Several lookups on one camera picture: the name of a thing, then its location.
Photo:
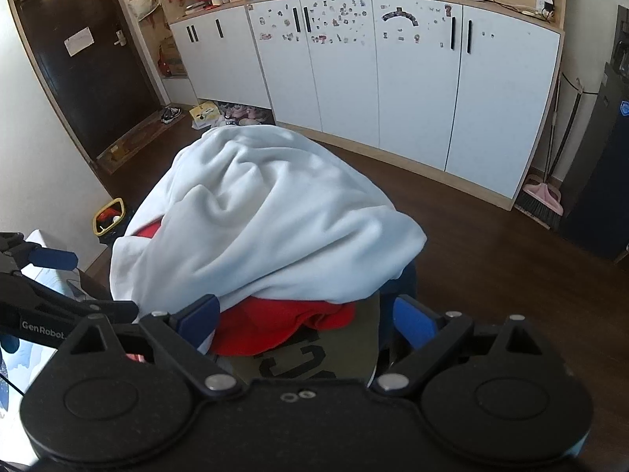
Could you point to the tall black appliance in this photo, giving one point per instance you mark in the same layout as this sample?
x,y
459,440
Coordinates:
x,y
602,157

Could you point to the black and white sneaker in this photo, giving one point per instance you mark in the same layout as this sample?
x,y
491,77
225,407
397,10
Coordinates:
x,y
170,114

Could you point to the broom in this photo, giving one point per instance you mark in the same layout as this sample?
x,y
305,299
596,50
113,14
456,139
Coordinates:
x,y
538,211

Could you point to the white power strip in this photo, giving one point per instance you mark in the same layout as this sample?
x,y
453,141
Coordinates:
x,y
545,5

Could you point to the dark brown door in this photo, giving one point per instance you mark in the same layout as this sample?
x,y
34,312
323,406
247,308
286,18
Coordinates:
x,y
93,69

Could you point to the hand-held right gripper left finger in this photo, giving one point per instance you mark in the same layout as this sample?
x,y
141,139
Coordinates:
x,y
200,318

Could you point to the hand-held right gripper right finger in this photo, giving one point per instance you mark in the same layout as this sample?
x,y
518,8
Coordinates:
x,y
412,320

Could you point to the olive green printed garment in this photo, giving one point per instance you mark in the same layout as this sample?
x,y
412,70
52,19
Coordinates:
x,y
324,354

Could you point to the white printed sweatshirt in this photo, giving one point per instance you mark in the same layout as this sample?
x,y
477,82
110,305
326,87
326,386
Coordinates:
x,y
275,216

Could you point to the pile of slippers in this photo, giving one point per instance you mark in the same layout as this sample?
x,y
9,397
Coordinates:
x,y
245,114

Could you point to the yellow basket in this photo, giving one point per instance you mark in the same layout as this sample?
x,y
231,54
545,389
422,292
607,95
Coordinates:
x,y
110,216

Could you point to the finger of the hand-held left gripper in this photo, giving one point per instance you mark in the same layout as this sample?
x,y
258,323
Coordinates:
x,y
51,257
98,309

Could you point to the cardboard boxes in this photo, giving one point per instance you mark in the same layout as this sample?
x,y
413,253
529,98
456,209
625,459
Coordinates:
x,y
171,56

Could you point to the red garment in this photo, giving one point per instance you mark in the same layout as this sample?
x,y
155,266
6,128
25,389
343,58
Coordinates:
x,y
280,327

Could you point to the white tote bag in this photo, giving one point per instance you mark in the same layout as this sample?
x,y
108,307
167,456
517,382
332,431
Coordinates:
x,y
143,4

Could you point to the white paper note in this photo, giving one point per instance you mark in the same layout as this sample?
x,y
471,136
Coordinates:
x,y
78,41

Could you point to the brown doormat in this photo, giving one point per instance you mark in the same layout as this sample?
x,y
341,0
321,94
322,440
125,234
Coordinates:
x,y
142,142

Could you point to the yellow tissue box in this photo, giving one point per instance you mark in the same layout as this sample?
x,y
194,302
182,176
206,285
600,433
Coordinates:
x,y
204,115

